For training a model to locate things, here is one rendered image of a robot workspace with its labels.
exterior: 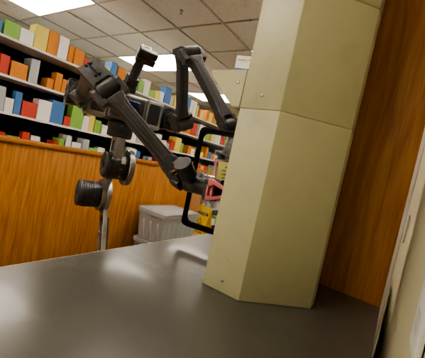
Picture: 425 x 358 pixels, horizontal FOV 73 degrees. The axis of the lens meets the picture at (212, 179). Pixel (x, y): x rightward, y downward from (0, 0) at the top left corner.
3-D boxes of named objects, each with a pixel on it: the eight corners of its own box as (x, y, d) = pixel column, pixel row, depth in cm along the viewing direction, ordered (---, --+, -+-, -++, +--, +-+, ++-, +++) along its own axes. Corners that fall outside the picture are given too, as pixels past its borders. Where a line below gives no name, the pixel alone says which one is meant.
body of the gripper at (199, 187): (228, 181, 94) (209, 177, 98) (210, 178, 86) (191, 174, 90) (223, 200, 94) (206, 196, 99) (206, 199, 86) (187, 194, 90)
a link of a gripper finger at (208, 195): (242, 184, 85) (216, 178, 91) (229, 182, 80) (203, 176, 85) (237, 207, 86) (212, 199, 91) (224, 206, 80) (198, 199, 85)
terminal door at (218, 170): (250, 248, 103) (275, 137, 101) (180, 224, 116) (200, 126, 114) (251, 247, 104) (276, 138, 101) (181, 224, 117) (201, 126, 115)
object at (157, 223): (195, 241, 337) (201, 213, 335) (159, 247, 286) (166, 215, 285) (169, 230, 360) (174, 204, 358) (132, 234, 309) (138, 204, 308)
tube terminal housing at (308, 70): (325, 290, 90) (383, 43, 86) (293, 329, 63) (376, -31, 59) (253, 262, 104) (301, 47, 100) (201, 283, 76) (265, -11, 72)
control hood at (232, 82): (282, 133, 101) (288, 104, 101) (239, 107, 74) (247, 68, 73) (252, 129, 107) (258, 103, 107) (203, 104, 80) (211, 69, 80)
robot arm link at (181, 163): (189, 170, 105) (171, 185, 102) (177, 145, 97) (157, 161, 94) (210, 182, 97) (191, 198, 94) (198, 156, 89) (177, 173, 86)
